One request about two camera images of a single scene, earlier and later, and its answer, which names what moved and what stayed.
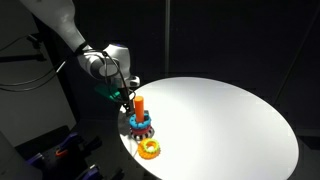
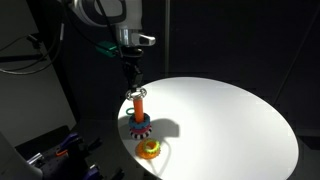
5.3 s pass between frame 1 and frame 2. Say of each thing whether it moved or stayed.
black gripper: moved
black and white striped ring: stayed
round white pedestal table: stayed
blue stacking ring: stayed
